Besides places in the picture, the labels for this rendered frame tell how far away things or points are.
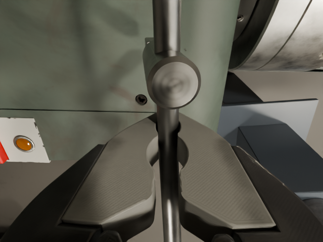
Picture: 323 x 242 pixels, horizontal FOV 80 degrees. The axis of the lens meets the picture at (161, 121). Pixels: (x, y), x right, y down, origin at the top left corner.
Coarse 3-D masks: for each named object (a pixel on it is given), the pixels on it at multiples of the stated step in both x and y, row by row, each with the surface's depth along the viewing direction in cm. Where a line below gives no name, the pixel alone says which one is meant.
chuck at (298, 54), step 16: (320, 0) 20; (304, 16) 21; (320, 16) 21; (304, 32) 23; (320, 32) 23; (288, 48) 25; (304, 48) 25; (320, 48) 25; (272, 64) 29; (288, 64) 29; (304, 64) 29; (320, 64) 29
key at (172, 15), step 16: (160, 0) 8; (176, 0) 8; (160, 16) 8; (176, 16) 8; (160, 32) 8; (176, 32) 8; (160, 48) 8; (176, 48) 8; (160, 112) 10; (176, 112) 10; (160, 128) 10; (176, 128) 11; (160, 144) 11; (176, 144) 11; (160, 160) 11; (176, 160) 11; (160, 176) 12; (176, 176) 12; (176, 192) 12; (176, 208) 12; (176, 224) 12; (176, 240) 13
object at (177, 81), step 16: (144, 48) 12; (144, 64) 10; (160, 64) 7; (176, 64) 7; (192, 64) 7; (160, 80) 7; (176, 80) 8; (192, 80) 8; (160, 96) 8; (176, 96) 8; (192, 96) 8
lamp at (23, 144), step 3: (21, 138) 27; (18, 141) 27; (21, 141) 27; (24, 141) 27; (27, 141) 27; (18, 144) 27; (21, 144) 27; (24, 144) 27; (27, 144) 27; (30, 144) 27; (21, 147) 27; (24, 147) 27; (27, 147) 27; (30, 147) 27
